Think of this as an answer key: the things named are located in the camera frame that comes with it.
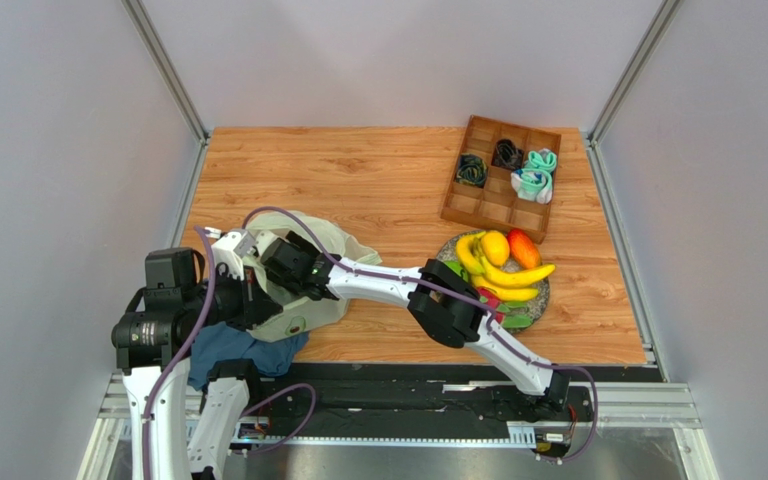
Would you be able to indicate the fake green watermelon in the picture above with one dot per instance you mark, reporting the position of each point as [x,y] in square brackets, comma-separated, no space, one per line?
[458,269]

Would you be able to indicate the blue cloth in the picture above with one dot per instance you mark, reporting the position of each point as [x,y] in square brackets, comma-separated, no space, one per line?
[220,342]

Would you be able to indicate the translucent yellowish plastic bag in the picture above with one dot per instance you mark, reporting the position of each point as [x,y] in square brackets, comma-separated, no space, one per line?
[301,314]

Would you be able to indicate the brown wooden divider tray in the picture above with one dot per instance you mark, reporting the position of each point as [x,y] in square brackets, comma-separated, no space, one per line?
[496,206]

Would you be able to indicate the fake yellow lemon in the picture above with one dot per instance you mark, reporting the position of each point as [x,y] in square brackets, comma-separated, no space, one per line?
[495,247]

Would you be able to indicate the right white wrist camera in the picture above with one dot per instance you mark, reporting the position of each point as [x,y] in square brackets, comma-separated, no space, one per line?
[260,242]

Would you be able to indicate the fake red dragon fruit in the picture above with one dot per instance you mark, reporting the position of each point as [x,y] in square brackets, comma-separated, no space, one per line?
[512,315]

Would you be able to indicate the dark blue striped sock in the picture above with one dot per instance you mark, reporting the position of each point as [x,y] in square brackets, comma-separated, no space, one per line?
[471,170]

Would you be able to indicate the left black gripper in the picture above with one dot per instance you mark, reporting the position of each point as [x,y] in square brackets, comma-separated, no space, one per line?
[255,305]

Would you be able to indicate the black rolled sock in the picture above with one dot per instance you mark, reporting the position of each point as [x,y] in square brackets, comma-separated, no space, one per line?
[507,155]

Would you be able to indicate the speckled ceramic plate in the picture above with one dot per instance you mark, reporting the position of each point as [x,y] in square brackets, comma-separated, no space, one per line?
[537,305]

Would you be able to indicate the fake orange mango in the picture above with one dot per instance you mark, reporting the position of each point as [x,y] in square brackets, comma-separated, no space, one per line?
[523,250]

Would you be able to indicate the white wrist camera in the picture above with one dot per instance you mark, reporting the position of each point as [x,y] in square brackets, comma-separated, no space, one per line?
[260,242]
[228,252]

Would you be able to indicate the mint green rolled sock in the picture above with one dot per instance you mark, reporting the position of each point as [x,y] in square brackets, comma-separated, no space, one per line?
[543,159]

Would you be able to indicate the fake yellow banana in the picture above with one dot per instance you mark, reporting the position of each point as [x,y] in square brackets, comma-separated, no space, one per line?
[511,281]

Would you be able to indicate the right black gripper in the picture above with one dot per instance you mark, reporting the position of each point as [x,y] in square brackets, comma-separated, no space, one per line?
[250,252]

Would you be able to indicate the white teal rolled sock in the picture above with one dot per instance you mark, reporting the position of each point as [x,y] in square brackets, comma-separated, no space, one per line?
[532,184]

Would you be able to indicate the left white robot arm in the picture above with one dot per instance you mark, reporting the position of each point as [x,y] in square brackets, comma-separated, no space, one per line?
[185,405]

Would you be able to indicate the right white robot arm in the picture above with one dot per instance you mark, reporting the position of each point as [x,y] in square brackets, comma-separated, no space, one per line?
[444,305]

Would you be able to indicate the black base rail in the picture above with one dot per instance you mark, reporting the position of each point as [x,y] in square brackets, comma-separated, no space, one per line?
[407,402]

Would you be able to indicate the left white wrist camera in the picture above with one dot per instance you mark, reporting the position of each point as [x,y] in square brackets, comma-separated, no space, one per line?
[228,252]

